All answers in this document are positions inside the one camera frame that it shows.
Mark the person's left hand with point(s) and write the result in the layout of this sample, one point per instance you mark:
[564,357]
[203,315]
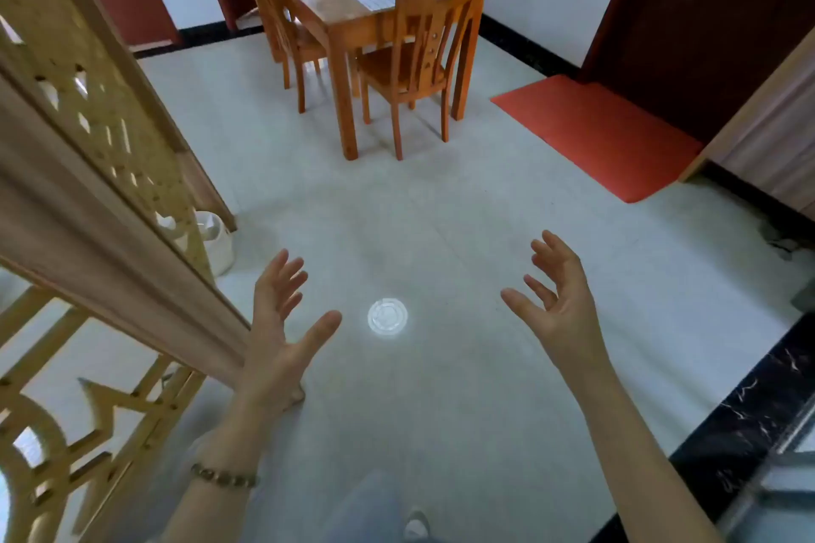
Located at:
[274,364]

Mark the person's right hand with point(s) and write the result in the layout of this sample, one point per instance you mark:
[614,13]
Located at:
[573,326]

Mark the person's right forearm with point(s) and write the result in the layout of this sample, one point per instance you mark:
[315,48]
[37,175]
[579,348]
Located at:
[643,472]

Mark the person's left forearm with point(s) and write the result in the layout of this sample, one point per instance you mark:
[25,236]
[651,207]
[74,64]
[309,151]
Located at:
[216,517]

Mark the person's grey trousers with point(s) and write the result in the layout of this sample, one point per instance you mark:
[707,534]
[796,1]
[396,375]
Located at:
[366,517]

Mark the white trash bin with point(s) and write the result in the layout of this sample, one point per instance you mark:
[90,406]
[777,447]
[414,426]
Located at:
[216,243]

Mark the red floor mat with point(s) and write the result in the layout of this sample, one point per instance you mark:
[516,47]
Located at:
[592,129]

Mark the white shoe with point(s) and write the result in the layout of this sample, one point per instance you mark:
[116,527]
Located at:
[417,525]

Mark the pale striped wooden cabinet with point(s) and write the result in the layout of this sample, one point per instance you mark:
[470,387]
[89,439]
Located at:
[777,129]

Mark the grey metal door frame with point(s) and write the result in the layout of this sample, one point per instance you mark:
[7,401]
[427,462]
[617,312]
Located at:
[789,458]

